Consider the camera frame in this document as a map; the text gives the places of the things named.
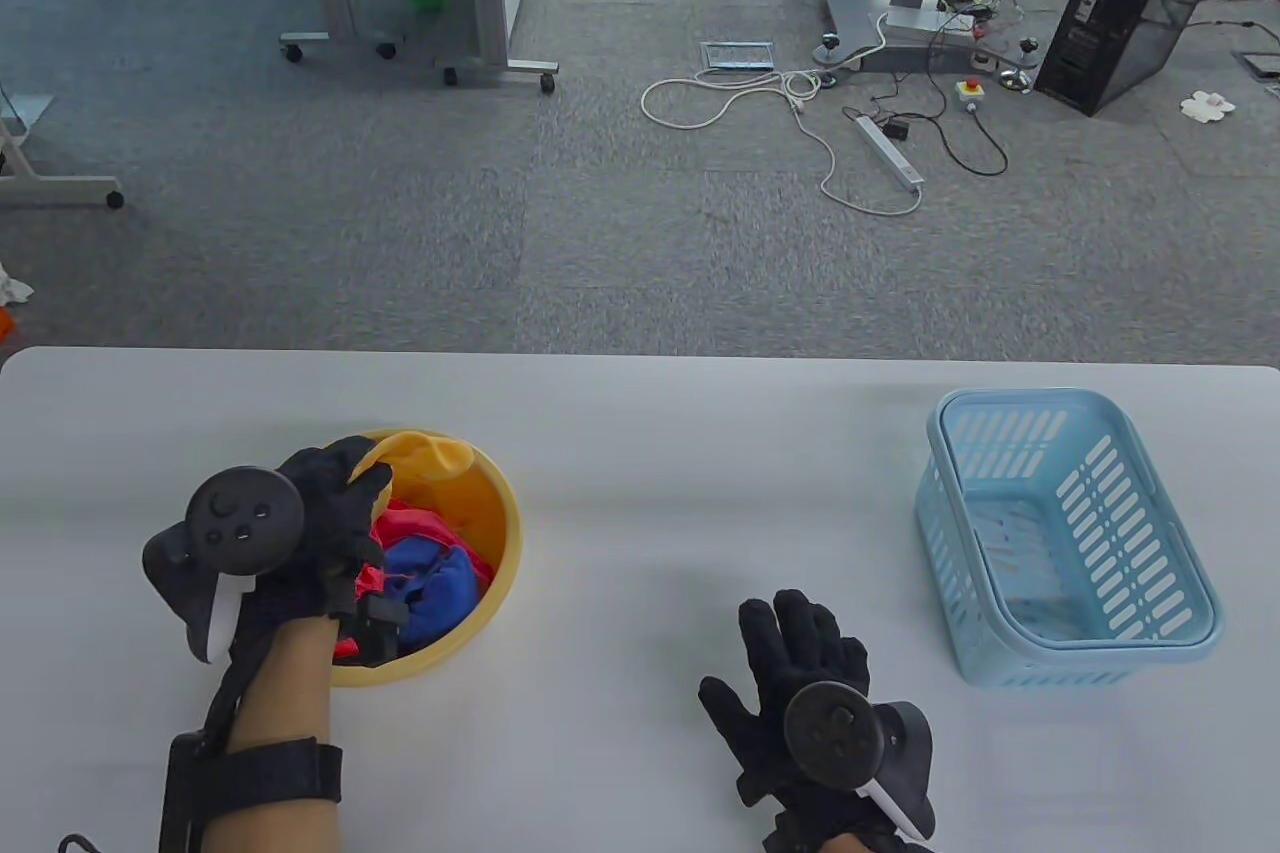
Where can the person's left hand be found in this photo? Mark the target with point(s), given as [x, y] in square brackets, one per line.
[335, 493]

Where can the black computer tower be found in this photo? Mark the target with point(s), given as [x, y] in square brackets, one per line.
[1150, 3]

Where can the yellow plastic basin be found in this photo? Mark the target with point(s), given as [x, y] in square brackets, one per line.
[490, 533]

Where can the yellow square towel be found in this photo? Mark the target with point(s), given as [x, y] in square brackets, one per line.
[430, 458]

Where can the white paper scrap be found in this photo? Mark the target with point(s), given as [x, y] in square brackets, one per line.
[15, 290]

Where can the black power adapter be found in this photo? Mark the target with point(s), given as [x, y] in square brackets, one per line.
[895, 130]

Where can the silver floor outlet box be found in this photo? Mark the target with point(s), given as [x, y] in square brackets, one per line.
[738, 56]

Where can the light blue plastic basket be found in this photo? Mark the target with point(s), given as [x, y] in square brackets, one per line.
[1040, 573]

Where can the person's left forearm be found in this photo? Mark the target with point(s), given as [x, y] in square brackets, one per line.
[280, 693]

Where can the red emergency stop button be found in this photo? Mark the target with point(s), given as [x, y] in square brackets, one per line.
[970, 93]

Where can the person's right forearm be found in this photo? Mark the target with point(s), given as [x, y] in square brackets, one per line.
[845, 845]

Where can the person's right hand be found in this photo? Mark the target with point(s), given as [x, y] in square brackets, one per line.
[800, 653]

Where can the white crumpled paper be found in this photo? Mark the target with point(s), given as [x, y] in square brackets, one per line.
[1208, 105]

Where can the pink square towel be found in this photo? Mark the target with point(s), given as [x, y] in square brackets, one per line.
[410, 523]

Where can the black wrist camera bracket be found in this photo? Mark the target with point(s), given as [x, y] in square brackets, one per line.
[385, 623]

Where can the blue square towel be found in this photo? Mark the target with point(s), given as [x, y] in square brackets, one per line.
[440, 583]

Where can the grey wheeled table foot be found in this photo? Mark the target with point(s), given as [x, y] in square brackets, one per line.
[60, 188]

